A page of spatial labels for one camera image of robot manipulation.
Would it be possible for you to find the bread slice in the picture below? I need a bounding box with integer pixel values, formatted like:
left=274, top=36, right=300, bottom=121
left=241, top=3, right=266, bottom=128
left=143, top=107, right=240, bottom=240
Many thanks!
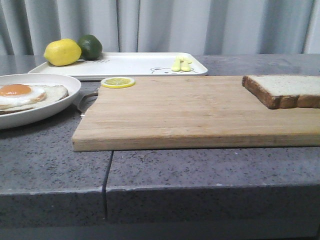
left=242, top=74, right=320, bottom=110
left=0, top=85, right=69, bottom=115

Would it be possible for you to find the white round plate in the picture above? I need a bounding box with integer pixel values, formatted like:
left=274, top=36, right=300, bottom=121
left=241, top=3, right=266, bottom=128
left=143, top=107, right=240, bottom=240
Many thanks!
left=0, top=73, right=82, bottom=130

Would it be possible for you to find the white bear tray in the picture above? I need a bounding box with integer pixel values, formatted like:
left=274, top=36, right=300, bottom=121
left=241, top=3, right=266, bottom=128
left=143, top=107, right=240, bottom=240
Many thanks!
left=29, top=52, right=208, bottom=81

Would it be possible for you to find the wooden cutting board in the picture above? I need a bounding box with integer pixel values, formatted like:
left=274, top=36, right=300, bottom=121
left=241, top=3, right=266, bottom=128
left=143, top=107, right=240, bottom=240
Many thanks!
left=72, top=76, right=320, bottom=152

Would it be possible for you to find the yellow plastic fork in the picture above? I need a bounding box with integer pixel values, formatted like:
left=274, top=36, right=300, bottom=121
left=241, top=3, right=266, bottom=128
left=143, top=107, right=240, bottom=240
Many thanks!
left=171, top=55, right=184, bottom=72

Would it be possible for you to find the lemon slice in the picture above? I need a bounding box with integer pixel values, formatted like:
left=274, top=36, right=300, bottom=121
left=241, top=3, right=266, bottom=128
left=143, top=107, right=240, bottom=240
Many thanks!
left=100, top=77, right=136, bottom=89

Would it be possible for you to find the green lime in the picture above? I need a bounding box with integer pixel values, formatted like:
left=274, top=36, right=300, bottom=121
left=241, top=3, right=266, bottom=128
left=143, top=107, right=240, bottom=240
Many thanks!
left=77, top=34, right=103, bottom=61

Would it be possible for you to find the yellow lemon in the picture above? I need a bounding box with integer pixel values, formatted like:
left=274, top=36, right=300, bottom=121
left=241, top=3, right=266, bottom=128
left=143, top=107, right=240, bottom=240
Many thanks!
left=43, top=38, right=82, bottom=67

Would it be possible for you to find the fried egg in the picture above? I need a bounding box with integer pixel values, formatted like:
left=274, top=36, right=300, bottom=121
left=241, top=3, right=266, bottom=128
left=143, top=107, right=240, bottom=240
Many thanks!
left=0, top=84, right=47, bottom=110

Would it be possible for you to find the grey curtain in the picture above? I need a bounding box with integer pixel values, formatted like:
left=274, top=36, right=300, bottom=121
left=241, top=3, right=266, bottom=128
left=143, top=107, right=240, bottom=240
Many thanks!
left=0, top=0, right=320, bottom=55

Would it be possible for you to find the metal board handle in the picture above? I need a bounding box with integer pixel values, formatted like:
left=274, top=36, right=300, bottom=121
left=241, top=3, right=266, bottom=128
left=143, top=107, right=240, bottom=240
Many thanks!
left=72, top=87, right=99, bottom=118

